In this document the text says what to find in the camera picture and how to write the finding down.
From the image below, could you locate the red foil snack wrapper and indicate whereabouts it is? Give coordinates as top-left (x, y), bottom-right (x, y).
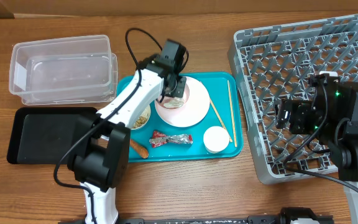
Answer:
top-left (149, 130), bottom-right (193, 148)

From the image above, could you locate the white tissue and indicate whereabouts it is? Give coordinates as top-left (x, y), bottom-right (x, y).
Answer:
top-left (162, 98), bottom-right (185, 109)

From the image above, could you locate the large pink plate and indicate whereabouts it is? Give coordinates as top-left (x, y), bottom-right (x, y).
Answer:
top-left (154, 77), bottom-right (210, 128)

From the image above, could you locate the black plastic tray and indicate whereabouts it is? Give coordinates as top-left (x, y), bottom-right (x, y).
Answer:
top-left (6, 107), bottom-right (97, 164)

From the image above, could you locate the teal serving tray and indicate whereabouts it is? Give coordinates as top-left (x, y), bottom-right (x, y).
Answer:
top-left (129, 72), bottom-right (244, 163)

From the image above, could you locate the clear plastic storage bin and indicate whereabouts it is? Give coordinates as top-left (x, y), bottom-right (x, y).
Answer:
top-left (9, 35), bottom-right (118, 105)

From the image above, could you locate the small pink bowl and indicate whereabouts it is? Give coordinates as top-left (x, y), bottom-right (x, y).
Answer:
top-left (155, 83), bottom-right (190, 110)

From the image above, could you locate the white bowl with food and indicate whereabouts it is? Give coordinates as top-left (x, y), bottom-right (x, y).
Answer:
top-left (131, 105), bottom-right (151, 130)

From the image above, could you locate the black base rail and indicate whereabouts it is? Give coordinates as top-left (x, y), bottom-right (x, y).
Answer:
top-left (57, 207), bottom-right (335, 224)

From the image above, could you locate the wooden chopstick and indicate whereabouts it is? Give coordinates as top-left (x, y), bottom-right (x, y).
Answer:
top-left (227, 80), bottom-right (237, 147)
top-left (209, 98), bottom-right (232, 142)

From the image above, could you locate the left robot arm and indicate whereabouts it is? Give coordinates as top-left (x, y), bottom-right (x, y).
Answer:
top-left (65, 40), bottom-right (188, 223)

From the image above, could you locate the orange carrot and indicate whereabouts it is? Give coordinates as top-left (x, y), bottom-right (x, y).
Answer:
top-left (130, 139), bottom-right (149, 159)

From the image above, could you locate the white cup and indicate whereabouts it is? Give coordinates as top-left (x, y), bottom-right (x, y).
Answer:
top-left (203, 126), bottom-right (230, 154)

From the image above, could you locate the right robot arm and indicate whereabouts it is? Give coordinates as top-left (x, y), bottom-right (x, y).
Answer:
top-left (275, 71), bottom-right (358, 223)

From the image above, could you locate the grey dishwasher rack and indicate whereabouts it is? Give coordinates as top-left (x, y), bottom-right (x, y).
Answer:
top-left (227, 14), bottom-right (358, 185)

